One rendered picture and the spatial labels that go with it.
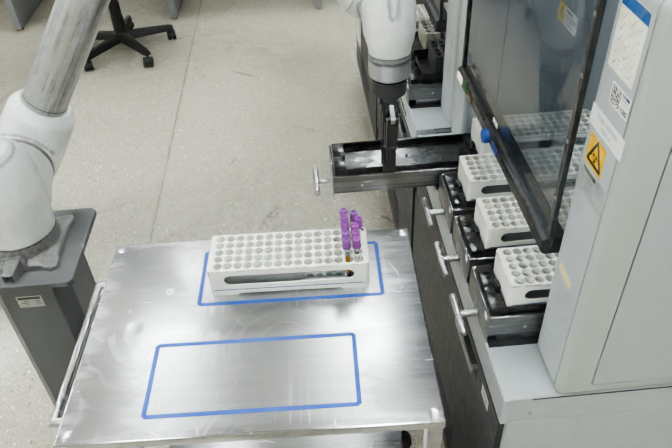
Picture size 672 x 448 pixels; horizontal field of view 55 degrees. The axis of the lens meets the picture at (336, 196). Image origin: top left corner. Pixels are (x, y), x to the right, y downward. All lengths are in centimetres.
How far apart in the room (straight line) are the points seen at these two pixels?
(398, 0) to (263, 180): 170
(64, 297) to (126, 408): 59
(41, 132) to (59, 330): 48
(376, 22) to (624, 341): 72
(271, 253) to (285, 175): 169
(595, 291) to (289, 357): 50
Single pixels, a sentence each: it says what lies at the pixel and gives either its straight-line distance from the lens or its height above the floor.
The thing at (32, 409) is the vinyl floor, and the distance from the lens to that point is 230.
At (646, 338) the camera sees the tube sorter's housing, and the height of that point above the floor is 87.
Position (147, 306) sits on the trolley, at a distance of 127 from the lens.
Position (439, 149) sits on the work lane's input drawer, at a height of 80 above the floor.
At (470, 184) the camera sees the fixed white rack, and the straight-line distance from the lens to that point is 142.
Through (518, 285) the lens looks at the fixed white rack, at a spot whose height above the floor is 87.
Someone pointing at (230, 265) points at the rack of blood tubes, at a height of 88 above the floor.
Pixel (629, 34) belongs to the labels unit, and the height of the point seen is 137.
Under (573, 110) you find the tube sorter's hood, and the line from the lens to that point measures 97.
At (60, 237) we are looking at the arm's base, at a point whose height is 72.
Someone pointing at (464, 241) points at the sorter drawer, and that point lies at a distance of 136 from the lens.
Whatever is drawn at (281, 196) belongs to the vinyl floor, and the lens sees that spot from 278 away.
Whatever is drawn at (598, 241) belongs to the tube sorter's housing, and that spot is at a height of 109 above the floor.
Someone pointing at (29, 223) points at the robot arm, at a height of 81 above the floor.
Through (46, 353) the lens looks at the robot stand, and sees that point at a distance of 183.
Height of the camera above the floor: 172
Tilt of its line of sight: 39 degrees down
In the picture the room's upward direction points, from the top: 3 degrees counter-clockwise
